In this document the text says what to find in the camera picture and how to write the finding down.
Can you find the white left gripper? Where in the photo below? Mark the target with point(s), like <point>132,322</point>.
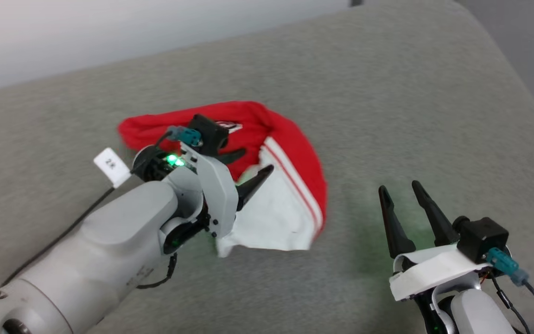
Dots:
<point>218,195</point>

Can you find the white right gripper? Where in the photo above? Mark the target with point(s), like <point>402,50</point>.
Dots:
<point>434,269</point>

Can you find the red and white shirt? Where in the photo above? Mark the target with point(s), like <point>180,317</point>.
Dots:
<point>290,148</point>

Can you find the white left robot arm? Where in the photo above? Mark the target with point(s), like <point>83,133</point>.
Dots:
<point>86,260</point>

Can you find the grey fabric sofa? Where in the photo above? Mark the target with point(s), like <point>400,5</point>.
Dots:
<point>387,93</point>

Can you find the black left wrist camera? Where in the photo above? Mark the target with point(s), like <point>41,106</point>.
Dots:
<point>207,133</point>

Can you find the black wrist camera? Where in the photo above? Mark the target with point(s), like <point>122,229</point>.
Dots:
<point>482,239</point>
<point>207,133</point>

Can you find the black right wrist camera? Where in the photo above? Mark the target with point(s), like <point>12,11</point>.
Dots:
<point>482,239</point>

